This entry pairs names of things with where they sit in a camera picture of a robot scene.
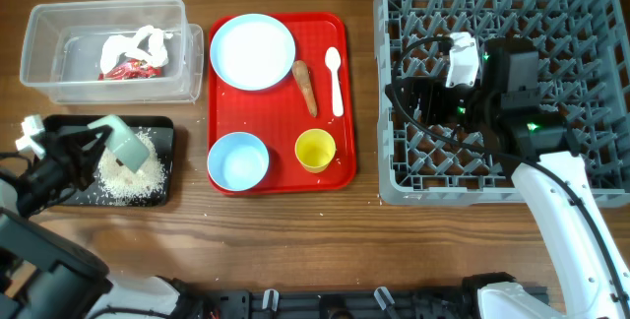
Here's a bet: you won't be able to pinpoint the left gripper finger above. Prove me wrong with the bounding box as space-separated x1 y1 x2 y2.
56 125 113 143
68 134 109 186

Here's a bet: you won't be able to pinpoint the white rice pile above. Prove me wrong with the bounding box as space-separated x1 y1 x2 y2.
97 131 166 203

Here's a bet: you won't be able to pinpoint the green ceramic bowl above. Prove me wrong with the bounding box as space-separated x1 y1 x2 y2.
88 115 150 172

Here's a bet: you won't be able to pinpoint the red snack wrapper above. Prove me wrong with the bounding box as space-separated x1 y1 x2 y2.
97 59 162 81

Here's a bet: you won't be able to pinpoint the white tissue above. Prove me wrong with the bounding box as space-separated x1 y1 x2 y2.
99 25 173 74

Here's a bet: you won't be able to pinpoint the yellow plastic cup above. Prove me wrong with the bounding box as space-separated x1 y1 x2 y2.
294 129 337 173

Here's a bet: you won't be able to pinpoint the light blue small bowl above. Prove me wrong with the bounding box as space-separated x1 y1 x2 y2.
207 132 270 192

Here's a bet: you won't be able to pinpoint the orange carrot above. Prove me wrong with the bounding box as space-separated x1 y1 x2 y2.
291 60 318 117

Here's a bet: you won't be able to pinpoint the light blue round plate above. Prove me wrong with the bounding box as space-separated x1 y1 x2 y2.
210 14 296 92

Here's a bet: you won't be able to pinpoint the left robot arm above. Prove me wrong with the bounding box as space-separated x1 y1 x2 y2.
1 115 213 318

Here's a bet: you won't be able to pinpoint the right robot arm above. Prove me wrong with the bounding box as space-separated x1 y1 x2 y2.
386 36 629 318

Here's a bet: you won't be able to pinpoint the black food waste tray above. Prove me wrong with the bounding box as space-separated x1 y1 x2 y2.
14 115 175 207

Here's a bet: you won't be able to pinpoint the clear plastic waste bin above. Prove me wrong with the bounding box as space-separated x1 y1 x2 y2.
20 0 204 104

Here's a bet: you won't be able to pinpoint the grey dishwasher rack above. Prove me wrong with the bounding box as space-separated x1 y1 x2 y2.
373 0 629 208

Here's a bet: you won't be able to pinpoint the white plastic spoon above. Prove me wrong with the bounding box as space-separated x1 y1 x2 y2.
325 46 344 117

